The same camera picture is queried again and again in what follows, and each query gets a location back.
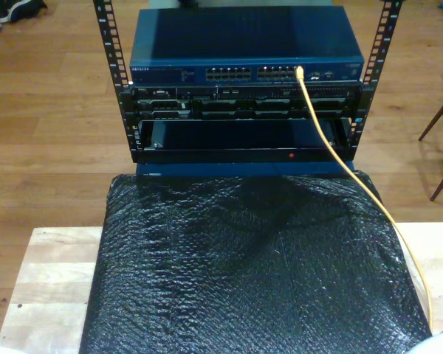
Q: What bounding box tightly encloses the black bubble mat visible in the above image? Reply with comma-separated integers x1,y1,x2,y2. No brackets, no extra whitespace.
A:
78,170,439,354

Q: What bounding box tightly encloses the yellow network cable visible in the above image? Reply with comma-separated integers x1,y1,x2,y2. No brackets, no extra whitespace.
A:
294,65,434,330

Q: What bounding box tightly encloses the black perforated rack post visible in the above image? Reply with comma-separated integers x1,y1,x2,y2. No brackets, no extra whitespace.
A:
345,0,406,163
92,0,140,164

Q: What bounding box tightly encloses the brown wooden chair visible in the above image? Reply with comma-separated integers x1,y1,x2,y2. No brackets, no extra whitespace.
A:
418,86,443,203

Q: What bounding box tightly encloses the blue network switch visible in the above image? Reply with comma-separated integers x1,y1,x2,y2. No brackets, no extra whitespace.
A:
128,5,365,86

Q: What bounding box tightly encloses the black rack server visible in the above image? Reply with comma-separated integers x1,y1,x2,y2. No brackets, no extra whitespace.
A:
120,85,363,121

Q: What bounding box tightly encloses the dark shoe white sole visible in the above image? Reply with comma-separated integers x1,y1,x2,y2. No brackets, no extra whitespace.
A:
0,0,48,25

